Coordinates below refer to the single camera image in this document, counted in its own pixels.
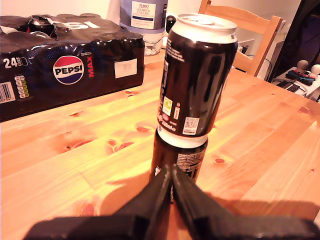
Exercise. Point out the wooden chair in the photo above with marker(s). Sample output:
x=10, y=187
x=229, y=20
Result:
x=250, y=17

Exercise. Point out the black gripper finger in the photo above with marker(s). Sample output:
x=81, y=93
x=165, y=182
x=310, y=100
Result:
x=157, y=195
x=192, y=200

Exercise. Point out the red blue game controller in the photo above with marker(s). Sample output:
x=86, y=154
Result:
x=300, y=76

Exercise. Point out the large clear water bottle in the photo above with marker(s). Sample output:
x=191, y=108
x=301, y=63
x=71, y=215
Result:
x=143, y=20

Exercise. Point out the small white round camera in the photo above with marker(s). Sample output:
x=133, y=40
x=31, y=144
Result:
x=170, y=22

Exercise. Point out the black Pepsi Max can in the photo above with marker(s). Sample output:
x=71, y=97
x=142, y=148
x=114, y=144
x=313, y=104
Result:
x=185, y=155
x=197, y=75

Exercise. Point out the black Pepsi Max multipack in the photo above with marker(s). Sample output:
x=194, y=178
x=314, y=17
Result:
x=70, y=75

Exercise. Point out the large dark panel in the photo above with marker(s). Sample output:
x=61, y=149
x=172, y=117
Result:
x=300, y=37

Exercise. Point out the white wall socket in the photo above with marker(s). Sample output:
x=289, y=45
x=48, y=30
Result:
x=246, y=47

